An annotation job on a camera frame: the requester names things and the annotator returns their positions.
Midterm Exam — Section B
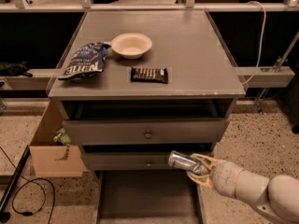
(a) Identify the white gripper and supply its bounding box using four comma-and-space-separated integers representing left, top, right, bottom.
187, 153, 244, 199

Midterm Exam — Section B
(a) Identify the silver redbull can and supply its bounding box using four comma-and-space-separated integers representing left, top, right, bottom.
168, 150, 209, 175

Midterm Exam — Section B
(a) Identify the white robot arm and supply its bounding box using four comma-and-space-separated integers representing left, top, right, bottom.
187, 154, 299, 224

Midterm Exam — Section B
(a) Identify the grey top drawer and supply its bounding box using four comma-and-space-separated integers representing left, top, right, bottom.
63, 119, 229, 145

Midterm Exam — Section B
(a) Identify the grey drawer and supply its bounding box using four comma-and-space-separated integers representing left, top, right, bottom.
63, 119, 229, 145
93, 170, 204, 224
79, 150, 215, 172

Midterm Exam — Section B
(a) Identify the grey bottom drawer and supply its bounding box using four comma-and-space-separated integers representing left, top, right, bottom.
93, 170, 204, 224

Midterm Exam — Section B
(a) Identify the grey drawer cabinet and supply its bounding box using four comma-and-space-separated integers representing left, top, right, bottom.
46, 8, 247, 224

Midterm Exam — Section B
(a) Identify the grey middle drawer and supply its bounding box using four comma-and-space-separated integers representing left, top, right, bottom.
79, 150, 215, 172

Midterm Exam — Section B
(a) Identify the dark chocolate bar wrapper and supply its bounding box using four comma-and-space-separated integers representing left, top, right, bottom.
130, 67, 168, 84

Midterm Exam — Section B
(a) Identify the white paper bowl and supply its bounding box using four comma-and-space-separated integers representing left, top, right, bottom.
111, 33, 152, 60

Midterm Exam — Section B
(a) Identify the cardboard box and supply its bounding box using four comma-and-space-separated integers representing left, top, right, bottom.
29, 102, 84, 177

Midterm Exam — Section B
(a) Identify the blue chip bag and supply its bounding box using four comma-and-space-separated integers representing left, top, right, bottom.
58, 42, 110, 80

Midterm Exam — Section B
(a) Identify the black floor bar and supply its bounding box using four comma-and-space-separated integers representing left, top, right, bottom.
0, 147, 29, 224

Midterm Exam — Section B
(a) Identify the black bag on left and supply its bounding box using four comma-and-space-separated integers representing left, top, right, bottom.
0, 61, 33, 77

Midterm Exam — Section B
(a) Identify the black floor cable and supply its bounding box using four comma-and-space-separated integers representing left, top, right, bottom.
0, 147, 56, 224

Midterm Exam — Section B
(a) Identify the metal rail frame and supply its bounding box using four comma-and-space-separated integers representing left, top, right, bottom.
0, 0, 299, 12

